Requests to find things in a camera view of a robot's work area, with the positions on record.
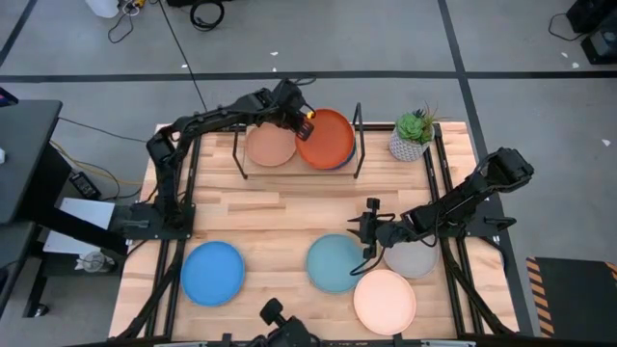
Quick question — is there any black jointed device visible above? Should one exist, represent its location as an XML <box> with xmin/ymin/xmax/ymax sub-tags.
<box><xmin>248</xmin><ymin>297</ymin><xmax>319</xmax><ymax>347</ymax></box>

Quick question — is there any bright blue plate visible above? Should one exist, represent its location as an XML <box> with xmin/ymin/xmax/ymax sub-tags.
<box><xmin>180</xmin><ymin>240</ymin><xmax>247</xmax><ymax>307</ymax></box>

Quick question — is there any white container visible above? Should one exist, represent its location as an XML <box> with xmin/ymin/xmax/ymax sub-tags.
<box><xmin>85</xmin><ymin>0</ymin><xmax>121</xmax><ymax>19</ymax></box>

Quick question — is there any black mat with hazard stripes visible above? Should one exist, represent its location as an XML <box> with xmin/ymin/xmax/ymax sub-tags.
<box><xmin>524</xmin><ymin>256</ymin><xmax>617</xmax><ymax>339</ymax></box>

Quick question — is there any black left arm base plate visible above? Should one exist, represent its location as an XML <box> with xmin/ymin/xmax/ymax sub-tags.
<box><xmin>108</xmin><ymin>201</ymin><xmax>197</xmax><ymax>241</ymax></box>

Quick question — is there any pale peach plate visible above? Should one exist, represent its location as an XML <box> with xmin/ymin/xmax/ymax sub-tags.
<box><xmin>352</xmin><ymin>268</ymin><xmax>417</xmax><ymax>336</ymax></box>

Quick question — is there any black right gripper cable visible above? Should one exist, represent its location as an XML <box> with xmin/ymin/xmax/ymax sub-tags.
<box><xmin>348</xmin><ymin>246</ymin><xmax>388</xmax><ymax>278</ymax></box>

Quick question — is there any clear plastic bottle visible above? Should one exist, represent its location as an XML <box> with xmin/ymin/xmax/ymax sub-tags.
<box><xmin>75</xmin><ymin>250</ymin><xmax>117</xmax><ymax>274</ymax></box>

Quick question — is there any black equipment box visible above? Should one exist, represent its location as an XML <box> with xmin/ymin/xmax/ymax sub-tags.
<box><xmin>566</xmin><ymin>0</ymin><xmax>617</xmax><ymax>35</ymax></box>

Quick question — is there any light teal plate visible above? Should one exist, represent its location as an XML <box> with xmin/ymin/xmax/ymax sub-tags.
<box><xmin>306</xmin><ymin>233</ymin><xmax>368</xmax><ymax>295</ymax></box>

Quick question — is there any black power adapter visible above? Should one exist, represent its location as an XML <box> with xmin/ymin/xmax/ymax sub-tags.
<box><xmin>68</xmin><ymin>171</ymin><xmax>103</xmax><ymax>201</ymax></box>

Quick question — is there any tan brown plate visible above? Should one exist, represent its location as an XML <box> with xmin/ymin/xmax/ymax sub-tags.
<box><xmin>245</xmin><ymin>121</ymin><xmax>298</xmax><ymax>168</ymax></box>

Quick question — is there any black wire dish rack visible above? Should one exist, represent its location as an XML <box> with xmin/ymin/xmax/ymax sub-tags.
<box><xmin>221</xmin><ymin>102</ymin><xmax>366</xmax><ymax>180</ymax></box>

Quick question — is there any orange plate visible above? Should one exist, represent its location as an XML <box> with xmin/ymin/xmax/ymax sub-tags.
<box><xmin>295</xmin><ymin>108</ymin><xmax>357</xmax><ymax>171</ymax></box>

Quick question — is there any long black floor cable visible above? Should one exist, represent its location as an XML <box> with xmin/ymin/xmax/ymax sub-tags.
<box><xmin>157</xmin><ymin>0</ymin><xmax>209</xmax><ymax>113</ymax></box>

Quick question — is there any grey plate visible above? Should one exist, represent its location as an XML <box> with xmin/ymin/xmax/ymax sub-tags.
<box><xmin>383</xmin><ymin>235</ymin><xmax>441</xmax><ymax>280</ymax></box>

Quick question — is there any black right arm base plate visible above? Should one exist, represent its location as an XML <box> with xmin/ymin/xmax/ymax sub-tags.
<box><xmin>431</xmin><ymin>200</ymin><xmax>517</xmax><ymax>239</ymax></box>

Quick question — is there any white board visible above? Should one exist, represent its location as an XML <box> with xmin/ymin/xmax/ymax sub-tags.
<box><xmin>42</xmin><ymin>197</ymin><xmax>117</xmax><ymax>255</ymax></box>

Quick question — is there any black case with grey top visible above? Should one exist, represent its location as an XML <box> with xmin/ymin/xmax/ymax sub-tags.
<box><xmin>580</xmin><ymin>28</ymin><xmax>617</xmax><ymax>67</ymax></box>

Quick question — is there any yellow cable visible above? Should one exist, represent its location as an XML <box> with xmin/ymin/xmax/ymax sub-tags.
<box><xmin>50</xmin><ymin>139</ymin><xmax>146</xmax><ymax>188</ymax></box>

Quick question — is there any thin looped black cable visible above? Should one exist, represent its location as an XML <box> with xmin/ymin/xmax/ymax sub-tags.
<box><xmin>106</xmin><ymin>3</ymin><xmax>142</xmax><ymax>45</ymax></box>

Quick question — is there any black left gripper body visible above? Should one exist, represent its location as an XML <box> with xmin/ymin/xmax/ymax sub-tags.
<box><xmin>269</xmin><ymin>78</ymin><xmax>309</xmax><ymax>129</ymax></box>

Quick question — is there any coiled black cable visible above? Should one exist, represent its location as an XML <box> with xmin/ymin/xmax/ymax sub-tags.
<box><xmin>189</xmin><ymin>0</ymin><xmax>226</xmax><ymax>33</ymax></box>

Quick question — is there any black desk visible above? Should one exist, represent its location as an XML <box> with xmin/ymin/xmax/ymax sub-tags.
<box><xmin>0</xmin><ymin>99</ymin><xmax>129</xmax><ymax>319</ymax></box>

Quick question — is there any succulent in white pot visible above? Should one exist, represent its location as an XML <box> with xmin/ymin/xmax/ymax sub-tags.
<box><xmin>388</xmin><ymin>103</ymin><xmax>452</xmax><ymax>164</ymax></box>

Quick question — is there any thin dark floor cable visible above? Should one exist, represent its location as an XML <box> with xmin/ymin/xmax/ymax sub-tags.
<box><xmin>57</xmin><ymin>117</ymin><xmax>153</xmax><ymax>146</ymax></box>

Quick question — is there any black cable at equipment box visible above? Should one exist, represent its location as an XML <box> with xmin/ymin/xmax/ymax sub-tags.
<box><xmin>548</xmin><ymin>12</ymin><xmax>585</xmax><ymax>42</ymax></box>

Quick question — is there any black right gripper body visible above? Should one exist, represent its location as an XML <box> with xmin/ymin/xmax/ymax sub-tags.
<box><xmin>359</xmin><ymin>196</ymin><xmax>404</xmax><ymax>261</ymax></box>

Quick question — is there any black aluminium table frame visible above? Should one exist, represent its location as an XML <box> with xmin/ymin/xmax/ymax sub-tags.
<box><xmin>108</xmin><ymin>122</ymin><xmax>520</xmax><ymax>347</ymax></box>

